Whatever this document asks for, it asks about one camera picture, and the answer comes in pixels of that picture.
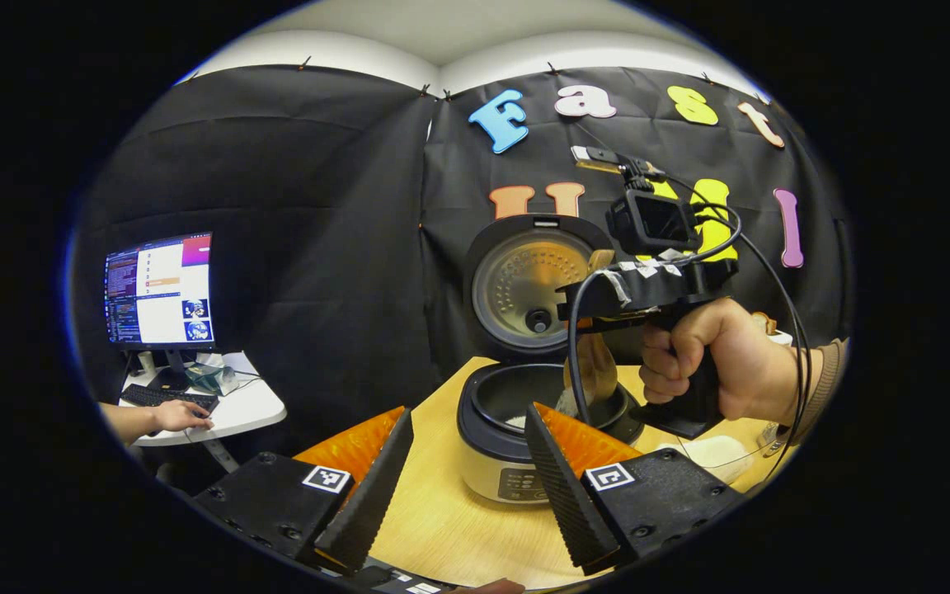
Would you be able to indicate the clear plastic bag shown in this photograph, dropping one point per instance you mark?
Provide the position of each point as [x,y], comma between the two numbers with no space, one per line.
[211,381]

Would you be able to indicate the white rice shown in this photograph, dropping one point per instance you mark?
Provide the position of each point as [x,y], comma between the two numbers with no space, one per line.
[514,422]

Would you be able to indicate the silver black rice cooker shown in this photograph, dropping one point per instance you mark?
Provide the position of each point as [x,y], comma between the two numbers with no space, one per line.
[500,470]

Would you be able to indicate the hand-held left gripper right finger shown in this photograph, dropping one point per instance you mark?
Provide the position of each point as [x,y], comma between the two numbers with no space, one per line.
[566,495]

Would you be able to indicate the white rounded container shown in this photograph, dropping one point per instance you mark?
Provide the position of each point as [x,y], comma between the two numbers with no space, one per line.
[718,458]

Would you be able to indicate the wooden spoon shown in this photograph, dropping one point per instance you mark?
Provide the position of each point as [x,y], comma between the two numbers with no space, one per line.
[594,371]

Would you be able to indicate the computer monitor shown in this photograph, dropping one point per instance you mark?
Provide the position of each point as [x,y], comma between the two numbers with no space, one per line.
[162,289]

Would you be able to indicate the white side table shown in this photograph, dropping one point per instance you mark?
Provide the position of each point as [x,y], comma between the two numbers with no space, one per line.
[252,408]

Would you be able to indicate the black keyboard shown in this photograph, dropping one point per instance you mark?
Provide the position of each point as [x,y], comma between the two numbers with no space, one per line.
[162,397]

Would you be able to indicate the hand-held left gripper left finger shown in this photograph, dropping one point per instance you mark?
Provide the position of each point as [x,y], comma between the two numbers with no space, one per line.
[376,487]

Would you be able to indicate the brown bread slice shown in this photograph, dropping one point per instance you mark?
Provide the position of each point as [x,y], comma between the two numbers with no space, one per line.
[765,322]

